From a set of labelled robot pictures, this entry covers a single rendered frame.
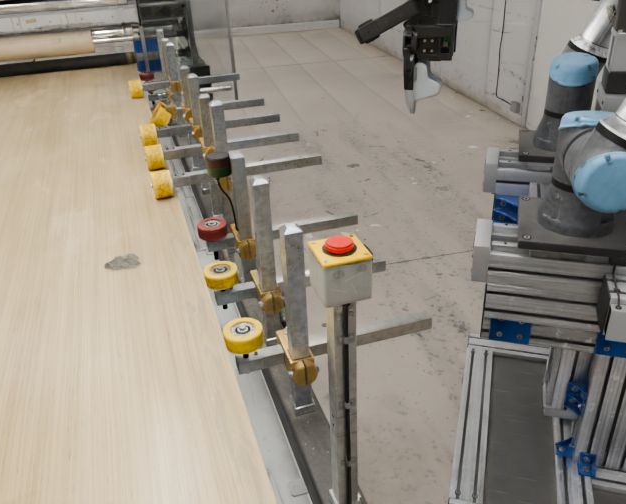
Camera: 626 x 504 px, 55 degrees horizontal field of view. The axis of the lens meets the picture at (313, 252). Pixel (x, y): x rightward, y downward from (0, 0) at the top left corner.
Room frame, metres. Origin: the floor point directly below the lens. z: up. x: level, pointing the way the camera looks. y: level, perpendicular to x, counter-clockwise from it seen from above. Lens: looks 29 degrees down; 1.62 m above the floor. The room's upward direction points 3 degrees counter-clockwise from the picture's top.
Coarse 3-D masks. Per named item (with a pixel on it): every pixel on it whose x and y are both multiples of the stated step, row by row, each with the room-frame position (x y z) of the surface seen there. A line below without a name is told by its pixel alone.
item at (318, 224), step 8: (328, 216) 1.57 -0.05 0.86; (336, 216) 1.57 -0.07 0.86; (344, 216) 1.57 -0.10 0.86; (352, 216) 1.57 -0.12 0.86; (280, 224) 1.54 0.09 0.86; (304, 224) 1.53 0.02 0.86; (312, 224) 1.53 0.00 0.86; (320, 224) 1.54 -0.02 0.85; (328, 224) 1.55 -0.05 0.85; (336, 224) 1.55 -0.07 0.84; (344, 224) 1.56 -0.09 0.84; (352, 224) 1.57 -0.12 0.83; (304, 232) 1.53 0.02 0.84; (312, 232) 1.53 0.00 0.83; (224, 240) 1.46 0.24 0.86; (232, 240) 1.47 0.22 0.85; (208, 248) 1.45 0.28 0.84; (216, 248) 1.45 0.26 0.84; (224, 248) 1.46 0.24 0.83
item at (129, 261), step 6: (114, 258) 1.28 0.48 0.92; (120, 258) 1.28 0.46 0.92; (126, 258) 1.28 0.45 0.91; (132, 258) 1.27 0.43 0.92; (108, 264) 1.26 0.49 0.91; (114, 264) 1.27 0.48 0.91; (120, 264) 1.26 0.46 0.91; (126, 264) 1.26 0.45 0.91; (132, 264) 1.26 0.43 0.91; (138, 264) 1.27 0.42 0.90
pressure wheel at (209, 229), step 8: (200, 224) 1.46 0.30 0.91; (208, 224) 1.46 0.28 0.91; (216, 224) 1.47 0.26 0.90; (224, 224) 1.46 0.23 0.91; (200, 232) 1.44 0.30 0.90; (208, 232) 1.43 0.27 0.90; (216, 232) 1.43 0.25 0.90; (224, 232) 1.45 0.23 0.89; (208, 240) 1.43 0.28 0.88; (216, 240) 1.43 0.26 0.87; (216, 256) 1.46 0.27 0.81
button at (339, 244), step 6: (330, 240) 0.73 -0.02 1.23; (336, 240) 0.73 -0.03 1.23; (342, 240) 0.73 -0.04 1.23; (348, 240) 0.73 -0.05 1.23; (330, 246) 0.71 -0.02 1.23; (336, 246) 0.71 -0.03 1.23; (342, 246) 0.71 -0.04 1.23; (348, 246) 0.71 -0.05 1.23; (336, 252) 0.71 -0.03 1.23; (342, 252) 0.70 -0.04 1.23
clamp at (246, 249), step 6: (234, 228) 1.50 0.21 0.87; (234, 234) 1.47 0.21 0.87; (240, 240) 1.43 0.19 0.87; (246, 240) 1.43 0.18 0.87; (252, 240) 1.43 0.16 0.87; (240, 246) 1.42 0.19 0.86; (246, 246) 1.41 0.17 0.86; (252, 246) 1.41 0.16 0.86; (240, 252) 1.40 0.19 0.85; (246, 252) 1.41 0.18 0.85; (252, 252) 1.41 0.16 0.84; (246, 258) 1.41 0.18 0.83; (252, 258) 1.41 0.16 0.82
